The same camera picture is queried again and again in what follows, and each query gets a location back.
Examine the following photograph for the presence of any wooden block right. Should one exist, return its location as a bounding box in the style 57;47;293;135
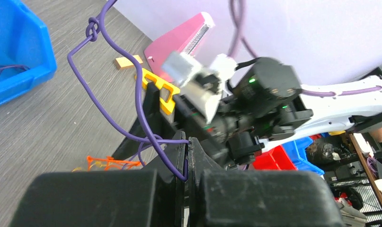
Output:
113;55;143;70

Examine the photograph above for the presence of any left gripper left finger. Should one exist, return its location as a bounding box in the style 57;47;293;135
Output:
9;131;187;227

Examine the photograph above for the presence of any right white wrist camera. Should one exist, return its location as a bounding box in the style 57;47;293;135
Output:
161;52;237;124

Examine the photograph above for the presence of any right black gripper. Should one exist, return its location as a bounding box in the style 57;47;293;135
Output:
174;57;313;166

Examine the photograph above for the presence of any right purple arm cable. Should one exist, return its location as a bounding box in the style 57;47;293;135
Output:
227;0;382;98

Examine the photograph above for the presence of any pink metronome box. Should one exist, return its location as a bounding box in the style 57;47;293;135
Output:
144;12;215;82

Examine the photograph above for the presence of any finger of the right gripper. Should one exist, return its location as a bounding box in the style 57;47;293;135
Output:
112;82;178;160

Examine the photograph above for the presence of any red plastic bin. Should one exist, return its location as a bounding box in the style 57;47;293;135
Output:
252;145;297;170

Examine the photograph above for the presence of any blue plastic bin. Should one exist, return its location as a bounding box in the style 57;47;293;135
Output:
0;0;57;105

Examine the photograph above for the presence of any blue plastic bin background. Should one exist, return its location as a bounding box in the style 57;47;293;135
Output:
282;137;324;176

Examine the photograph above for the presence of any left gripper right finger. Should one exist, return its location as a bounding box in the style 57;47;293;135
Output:
188;137;344;227

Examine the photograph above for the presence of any yellow triangle block right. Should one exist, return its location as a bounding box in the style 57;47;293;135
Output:
142;68;180;115

